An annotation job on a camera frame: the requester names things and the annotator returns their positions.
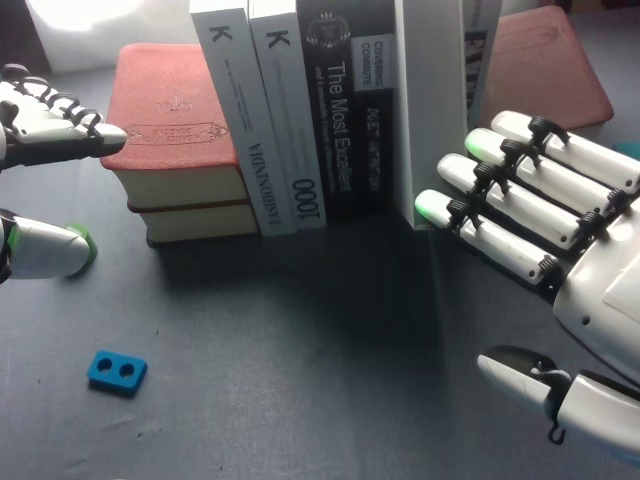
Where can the white book 1000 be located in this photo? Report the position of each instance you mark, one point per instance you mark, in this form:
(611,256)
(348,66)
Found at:
(287,100)

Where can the green cylinder block letter N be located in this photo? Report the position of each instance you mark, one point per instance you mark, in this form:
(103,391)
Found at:
(92,247)

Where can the white book FASHIONINDIA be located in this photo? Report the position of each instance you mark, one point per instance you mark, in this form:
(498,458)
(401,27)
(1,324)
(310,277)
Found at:
(235,100)

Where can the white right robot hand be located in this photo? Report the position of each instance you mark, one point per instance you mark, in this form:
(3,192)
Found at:
(590,280)

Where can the black book The Most Excellent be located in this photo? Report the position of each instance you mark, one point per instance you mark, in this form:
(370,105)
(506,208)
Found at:
(330,150)

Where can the thin black book white label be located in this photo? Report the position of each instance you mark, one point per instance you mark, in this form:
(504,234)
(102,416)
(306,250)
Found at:
(375,150)

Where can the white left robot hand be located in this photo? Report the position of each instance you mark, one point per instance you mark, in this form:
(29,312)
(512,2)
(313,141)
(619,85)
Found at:
(45,130)

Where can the blue block with two holes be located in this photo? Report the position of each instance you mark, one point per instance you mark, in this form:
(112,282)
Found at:
(117,375)

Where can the thick red cloth-cover book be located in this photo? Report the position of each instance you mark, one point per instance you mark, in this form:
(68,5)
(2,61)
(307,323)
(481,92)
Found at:
(165,90)

